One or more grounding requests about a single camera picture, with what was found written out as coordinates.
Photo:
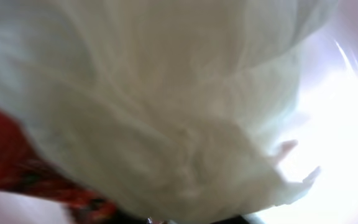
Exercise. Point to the white napkin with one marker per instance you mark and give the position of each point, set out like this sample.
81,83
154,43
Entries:
154,105

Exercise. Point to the red snack wrapper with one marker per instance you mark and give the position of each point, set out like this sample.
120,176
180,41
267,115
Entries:
22,171

